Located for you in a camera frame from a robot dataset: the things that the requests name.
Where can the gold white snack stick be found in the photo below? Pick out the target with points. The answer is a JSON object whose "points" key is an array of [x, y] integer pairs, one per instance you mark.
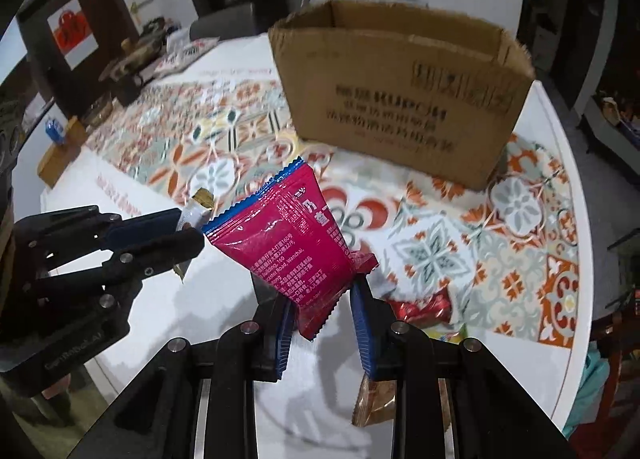
{"points": [[195, 211]]}

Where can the dark wooden door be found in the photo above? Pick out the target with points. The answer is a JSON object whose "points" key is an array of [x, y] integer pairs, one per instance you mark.
{"points": [[110, 14]]}

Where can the black mug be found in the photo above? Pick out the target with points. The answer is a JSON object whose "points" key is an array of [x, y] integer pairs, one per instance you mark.
{"points": [[131, 89]]}

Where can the brown snack packet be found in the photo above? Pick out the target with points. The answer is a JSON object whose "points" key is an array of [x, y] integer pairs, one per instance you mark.
{"points": [[372, 401]]}

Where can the red paper door decoration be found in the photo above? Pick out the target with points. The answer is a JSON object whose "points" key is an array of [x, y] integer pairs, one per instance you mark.
{"points": [[72, 31]]}

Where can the wooden block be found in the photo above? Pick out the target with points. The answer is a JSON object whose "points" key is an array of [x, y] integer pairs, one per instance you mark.
{"points": [[60, 159]]}

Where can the dark side shelf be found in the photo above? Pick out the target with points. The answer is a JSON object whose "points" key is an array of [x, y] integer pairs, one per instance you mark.
{"points": [[612, 134]]}

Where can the teal cloth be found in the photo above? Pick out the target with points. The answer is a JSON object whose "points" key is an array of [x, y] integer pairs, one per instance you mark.
{"points": [[585, 389]]}

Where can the magenta snack packet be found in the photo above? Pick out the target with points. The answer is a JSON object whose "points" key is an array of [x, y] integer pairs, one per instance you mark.
{"points": [[290, 239]]}

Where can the yellow green snack packet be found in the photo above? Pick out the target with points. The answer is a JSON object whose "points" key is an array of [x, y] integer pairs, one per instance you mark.
{"points": [[450, 334]]}

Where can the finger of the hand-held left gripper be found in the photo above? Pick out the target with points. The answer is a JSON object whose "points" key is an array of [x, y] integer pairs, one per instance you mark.
{"points": [[165, 251], [145, 226]]}

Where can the cardboard box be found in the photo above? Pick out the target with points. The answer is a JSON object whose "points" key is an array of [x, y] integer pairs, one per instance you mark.
{"points": [[400, 104]]}

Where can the patterned tissue pack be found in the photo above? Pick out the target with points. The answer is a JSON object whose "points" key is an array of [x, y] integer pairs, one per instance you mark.
{"points": [[185, 55]]}

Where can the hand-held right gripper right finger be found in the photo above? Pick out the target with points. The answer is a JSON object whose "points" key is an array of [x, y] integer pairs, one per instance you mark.
{"points": [[362, 334]]}

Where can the red candy wrapper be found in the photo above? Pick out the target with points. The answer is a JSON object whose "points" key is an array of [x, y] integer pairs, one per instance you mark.
{"points": [[420, 311]]}

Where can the orange wooden chair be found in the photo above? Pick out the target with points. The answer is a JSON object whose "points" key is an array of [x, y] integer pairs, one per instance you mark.
{"points": [[617, 369]]}

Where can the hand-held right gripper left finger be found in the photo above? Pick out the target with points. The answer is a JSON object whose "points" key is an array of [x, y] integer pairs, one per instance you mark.
{"points": [[281, 339]]}

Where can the grey upholstered chair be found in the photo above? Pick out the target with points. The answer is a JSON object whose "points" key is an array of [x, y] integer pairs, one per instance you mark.
{"points": [[225, 21]]}

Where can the patterned tile print tablecloth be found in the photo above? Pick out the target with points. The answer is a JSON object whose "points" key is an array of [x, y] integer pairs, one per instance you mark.
{"points": [[240, 139]]}

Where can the small blue box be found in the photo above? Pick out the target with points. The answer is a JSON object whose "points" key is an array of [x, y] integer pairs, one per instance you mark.
{"points": [[53, 131]]}

